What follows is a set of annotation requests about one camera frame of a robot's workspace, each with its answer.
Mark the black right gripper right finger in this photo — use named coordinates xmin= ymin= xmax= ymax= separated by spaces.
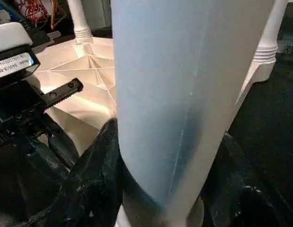
xmin=199 ymin=131 xmax=293 ymax=227

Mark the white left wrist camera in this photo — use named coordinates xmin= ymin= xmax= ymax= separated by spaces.
xmin=0 ymin=21 xmax=41 ymax=83

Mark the black plastic mat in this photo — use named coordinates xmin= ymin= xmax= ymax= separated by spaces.
xmin=0 ymin=0 xmax=293 ymax=227

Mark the red orange wire tangle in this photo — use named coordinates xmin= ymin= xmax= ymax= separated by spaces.
xmin=25 ymin=0 xmax=69 ymax=31

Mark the white plastic table leg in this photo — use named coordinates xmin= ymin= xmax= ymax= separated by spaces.
xmin=252 ymin=0 xmax=291 ymax=65
xmin=67 ymin=0 xmax=94 ymax=45
xmin=109 ymin=0 xmax=279 ymax=227

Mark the white plastic table top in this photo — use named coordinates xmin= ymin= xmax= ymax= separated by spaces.
xmin=32 ymin=36 xmax=277 ymax=227

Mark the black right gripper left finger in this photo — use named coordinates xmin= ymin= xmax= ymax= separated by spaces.
xmin=28 ymin=118 xmax=125 ymax=227

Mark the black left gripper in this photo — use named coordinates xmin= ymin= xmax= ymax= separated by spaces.
xmin=0 ymin=77 xmax=84 ymax=172

